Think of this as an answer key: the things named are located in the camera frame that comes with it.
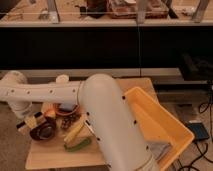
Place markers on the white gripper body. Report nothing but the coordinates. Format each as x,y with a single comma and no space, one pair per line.
21,109

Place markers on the yellow and black eraser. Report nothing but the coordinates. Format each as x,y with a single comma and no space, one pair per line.
30,122

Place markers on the dark purple bowl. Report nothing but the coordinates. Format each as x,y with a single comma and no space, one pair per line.
44,131

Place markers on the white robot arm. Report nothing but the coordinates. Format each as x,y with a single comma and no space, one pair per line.
118,133

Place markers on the orange apple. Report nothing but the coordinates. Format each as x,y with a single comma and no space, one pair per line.
48,110

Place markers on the orange shallow dish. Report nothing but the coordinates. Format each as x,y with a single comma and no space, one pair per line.
65,110

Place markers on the white cup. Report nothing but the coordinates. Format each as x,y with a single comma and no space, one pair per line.
62,78

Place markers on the yellow corn cob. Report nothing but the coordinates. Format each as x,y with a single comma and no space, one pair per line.
74,132

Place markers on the wooden board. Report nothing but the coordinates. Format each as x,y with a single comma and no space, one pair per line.
51,154

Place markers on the green cucumber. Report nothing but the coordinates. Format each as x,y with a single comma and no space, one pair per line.
79,146

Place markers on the yellow plastic bin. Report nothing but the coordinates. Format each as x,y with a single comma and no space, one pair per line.
157,124

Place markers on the blue foot pedal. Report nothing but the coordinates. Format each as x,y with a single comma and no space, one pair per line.
199,131

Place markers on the white handled brush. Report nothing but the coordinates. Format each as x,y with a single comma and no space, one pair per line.
90,128

